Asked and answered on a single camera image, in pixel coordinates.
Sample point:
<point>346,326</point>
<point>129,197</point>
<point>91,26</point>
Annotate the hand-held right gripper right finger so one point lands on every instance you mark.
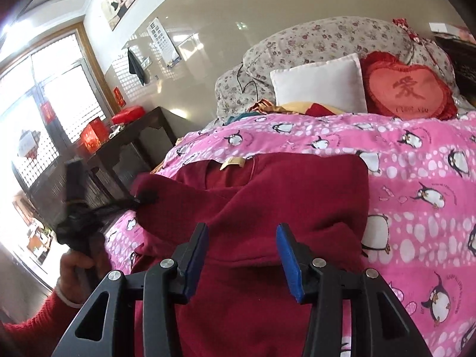
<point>288,264</point>

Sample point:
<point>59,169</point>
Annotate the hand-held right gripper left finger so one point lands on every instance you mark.
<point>195,264</point>

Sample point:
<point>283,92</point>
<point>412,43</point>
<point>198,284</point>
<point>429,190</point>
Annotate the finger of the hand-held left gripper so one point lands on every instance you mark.
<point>122,204</point>

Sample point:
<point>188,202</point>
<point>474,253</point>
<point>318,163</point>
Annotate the dark red sweater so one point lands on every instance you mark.
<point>253,208</point>

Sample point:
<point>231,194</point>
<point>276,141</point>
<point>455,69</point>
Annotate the person's left forearm red sleeve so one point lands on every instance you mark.
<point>33,327</point>

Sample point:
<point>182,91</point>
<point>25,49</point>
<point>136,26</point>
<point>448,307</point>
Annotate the pile of colourful clothes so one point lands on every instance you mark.
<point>267,108</point>

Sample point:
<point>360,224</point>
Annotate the person's left hand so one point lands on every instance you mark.
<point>68,275</point>

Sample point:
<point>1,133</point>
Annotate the dark wooden table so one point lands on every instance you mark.
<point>130,145</point>

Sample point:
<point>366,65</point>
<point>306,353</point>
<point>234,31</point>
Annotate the red box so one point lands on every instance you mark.
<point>93,135</point>

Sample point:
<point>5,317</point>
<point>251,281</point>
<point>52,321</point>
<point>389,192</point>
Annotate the red paper window decoration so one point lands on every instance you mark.
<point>47,112</point>

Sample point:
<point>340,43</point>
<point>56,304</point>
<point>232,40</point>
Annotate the red bag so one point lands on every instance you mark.
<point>128,114</point>

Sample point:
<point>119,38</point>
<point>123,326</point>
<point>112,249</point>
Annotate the wooden framed window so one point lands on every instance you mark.
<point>55,93</point>

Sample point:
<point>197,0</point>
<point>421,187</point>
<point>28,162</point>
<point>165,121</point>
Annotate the dark hanging cloth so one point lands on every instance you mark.
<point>134,65</point>

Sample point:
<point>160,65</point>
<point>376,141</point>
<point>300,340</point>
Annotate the pink penguin printed blanket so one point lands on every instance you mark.
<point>416,178</point>

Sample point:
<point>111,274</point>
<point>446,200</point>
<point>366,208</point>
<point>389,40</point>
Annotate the white pillow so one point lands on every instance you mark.
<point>319,83</point>

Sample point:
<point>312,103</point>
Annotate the red heart cushion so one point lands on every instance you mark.
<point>407,89</point>

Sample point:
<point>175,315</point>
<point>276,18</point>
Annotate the dark wooden cabinet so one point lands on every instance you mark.
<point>459,63</point>

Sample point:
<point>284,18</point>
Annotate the red fabric ornament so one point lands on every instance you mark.
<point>407,28</point>

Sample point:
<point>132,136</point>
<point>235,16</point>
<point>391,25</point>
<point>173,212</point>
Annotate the white box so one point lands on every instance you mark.
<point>446,28</point>

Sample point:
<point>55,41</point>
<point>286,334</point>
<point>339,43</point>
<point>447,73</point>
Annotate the red paper wall decoration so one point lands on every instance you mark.
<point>119,96</point>

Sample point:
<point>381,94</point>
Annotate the wall calendar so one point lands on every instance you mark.
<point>163,41</point>

